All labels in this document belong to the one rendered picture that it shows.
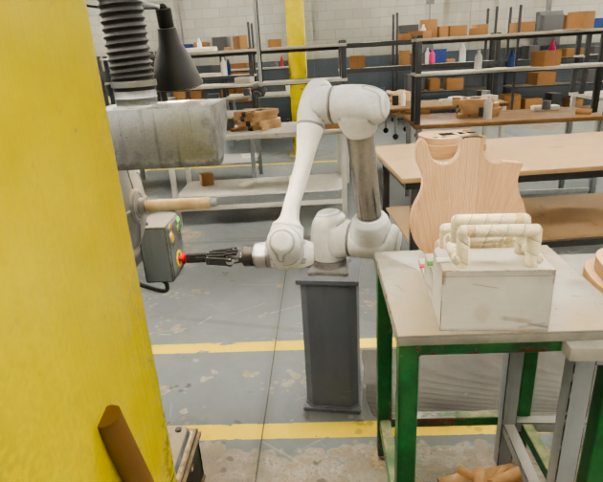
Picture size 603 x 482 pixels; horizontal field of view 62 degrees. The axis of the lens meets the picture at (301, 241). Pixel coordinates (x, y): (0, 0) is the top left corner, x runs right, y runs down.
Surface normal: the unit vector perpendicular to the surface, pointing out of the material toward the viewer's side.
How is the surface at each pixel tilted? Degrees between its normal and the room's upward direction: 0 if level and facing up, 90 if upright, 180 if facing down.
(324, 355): 90
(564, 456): 90
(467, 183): 90
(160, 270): 90
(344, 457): 0
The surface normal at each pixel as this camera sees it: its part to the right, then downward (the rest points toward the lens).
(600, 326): -0.06, -0.93
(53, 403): 1.00, -0.04
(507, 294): -0.09, 0.36
